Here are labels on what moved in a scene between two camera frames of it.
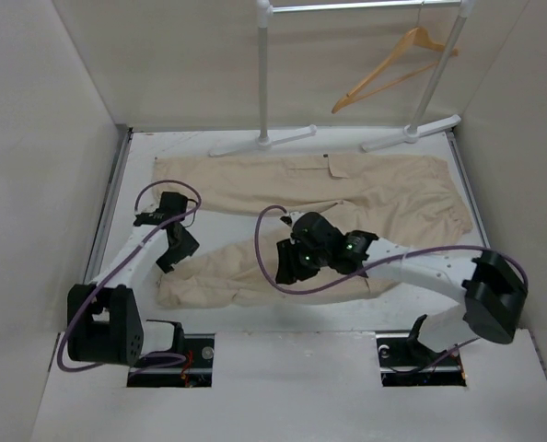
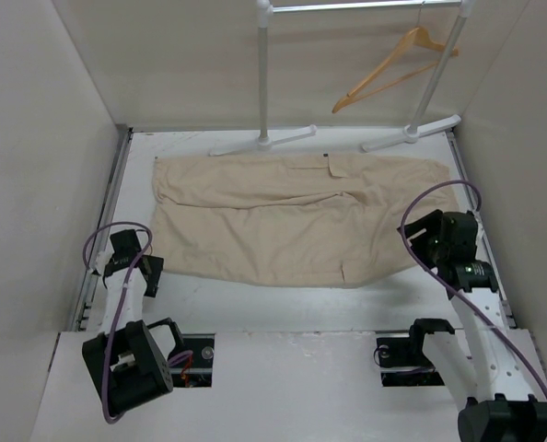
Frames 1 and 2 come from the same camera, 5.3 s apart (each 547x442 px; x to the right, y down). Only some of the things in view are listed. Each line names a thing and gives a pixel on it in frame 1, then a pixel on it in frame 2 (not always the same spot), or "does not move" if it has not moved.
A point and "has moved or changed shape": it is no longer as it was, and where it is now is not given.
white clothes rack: (264, 8) does not move
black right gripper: (289, 272) -> (431, 222)
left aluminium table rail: (108, 208) does not move
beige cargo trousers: (404, 199) has moved or changed shape
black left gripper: (186, 250) -> (156, 267)
